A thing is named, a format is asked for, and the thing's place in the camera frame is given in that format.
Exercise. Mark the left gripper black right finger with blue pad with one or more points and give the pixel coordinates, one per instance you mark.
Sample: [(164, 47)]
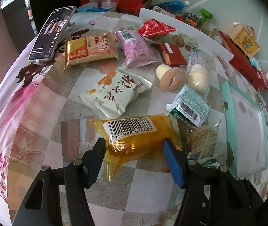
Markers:
[(211, 196)]

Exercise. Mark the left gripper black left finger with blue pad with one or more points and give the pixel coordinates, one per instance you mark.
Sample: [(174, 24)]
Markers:
[(41, 204)]

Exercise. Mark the clear bag brown cake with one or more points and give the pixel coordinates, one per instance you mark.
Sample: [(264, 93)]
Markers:
[(202, 145)]

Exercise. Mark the yellow snack pack with barcode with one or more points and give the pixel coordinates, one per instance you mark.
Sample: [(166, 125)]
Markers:
[(132, 138)]

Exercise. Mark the white snack bag orange print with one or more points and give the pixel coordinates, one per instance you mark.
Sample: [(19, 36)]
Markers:
[(114, 92)]

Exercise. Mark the teal silver snack pack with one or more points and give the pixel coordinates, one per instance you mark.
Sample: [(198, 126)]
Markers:
[(191, 105)]

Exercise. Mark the clear bag round bun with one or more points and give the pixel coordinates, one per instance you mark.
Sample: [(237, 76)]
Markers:
[(197, 73)]

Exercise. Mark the jelly cup pudding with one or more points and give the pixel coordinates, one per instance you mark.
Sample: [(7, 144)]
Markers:
[(170, 78)]

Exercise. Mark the orange cream biscuit pack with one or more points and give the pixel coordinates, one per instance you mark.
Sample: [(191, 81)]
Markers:
[(85, 49)]

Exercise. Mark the pink snack bag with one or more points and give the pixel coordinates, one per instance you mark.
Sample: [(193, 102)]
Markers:
[(137, 52)]

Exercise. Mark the dark red snack pack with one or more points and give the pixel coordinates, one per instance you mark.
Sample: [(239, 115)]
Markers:
[(170, 54)]

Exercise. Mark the red triangular snack bag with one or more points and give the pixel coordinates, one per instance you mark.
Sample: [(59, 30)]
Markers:
[(153, 29)]

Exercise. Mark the green white biscuit pack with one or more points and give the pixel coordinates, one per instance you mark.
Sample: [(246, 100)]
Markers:
[(178, 115)]

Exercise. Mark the teal rimmed tray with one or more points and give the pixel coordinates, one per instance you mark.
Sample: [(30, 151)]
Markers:
[(246, 132)]

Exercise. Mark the patterned tablecloth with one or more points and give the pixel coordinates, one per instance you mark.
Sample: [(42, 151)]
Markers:
[(50, 128)]

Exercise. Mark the smartphone on stand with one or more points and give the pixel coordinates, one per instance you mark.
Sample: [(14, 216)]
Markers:
[(43, 49)]

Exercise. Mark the large red gift box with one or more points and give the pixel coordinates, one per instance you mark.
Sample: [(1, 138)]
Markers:
[(242, 64)]

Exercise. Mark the yellow children's day box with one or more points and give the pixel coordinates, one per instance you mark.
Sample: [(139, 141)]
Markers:
[(244, 37)]

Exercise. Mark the clear plastic container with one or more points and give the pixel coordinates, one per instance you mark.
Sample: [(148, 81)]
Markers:
[(99, 6)]

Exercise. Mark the pile of toys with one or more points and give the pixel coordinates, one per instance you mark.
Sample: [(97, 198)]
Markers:
[(188, 18)]

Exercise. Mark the green dumbbell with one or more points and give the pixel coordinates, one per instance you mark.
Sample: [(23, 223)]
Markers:
[(205, 15)]

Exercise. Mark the small snack card box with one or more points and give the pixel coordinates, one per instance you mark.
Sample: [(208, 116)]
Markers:
[(162, 11)]

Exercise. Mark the blue bottle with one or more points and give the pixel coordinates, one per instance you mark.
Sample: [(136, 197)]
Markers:
[(173, 6)]

